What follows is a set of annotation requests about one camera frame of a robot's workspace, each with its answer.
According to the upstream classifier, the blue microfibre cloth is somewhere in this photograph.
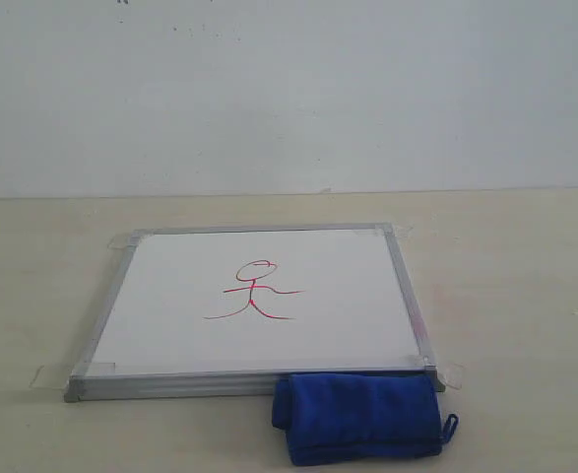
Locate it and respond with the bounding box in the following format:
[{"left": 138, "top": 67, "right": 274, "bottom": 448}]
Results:
[{"left": 272, "top": 373, "right": 459, "bottom": 466}]

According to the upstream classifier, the white aluminium-framed whiteboard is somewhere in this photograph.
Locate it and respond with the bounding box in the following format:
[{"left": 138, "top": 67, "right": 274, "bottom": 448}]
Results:
[{"left": 64, "top": 223, "right": 436, "bottom": 403}]

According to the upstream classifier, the clear tape back right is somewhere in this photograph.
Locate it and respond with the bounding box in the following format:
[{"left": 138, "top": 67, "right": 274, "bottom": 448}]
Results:
[{"left": 352, "top": 223, "right": 414, "bottom": 239}]

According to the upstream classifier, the clear tape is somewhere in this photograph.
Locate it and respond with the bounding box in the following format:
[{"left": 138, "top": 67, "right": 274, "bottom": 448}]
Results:
[
  {"left": 29, "top": 362, "right": 116, "bottom": 391},
  {"left": 409, "top": 355, "right": 465, "bottom": 393},
  {"left": 352, "top": 223, "right": 414, "bottom": 239},
  {"left": 107, "top": 233, "right": 143, "bottom": 250}
]

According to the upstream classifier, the clear tape back left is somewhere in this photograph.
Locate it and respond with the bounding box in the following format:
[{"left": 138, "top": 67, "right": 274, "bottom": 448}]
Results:
[{"left": 107, "top": 233, "right": 143, "bottom": 250}]

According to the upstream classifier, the clear tape front right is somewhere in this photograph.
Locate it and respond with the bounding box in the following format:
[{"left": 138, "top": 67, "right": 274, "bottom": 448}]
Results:
[{"left": 409, "top": 355, "right": 465, "bottom": 393}]

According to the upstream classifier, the clear tape front left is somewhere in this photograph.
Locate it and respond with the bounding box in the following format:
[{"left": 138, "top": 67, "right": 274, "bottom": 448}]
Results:
[{"left": 29, "top": 362, "right": 116, "bottom": 391}]

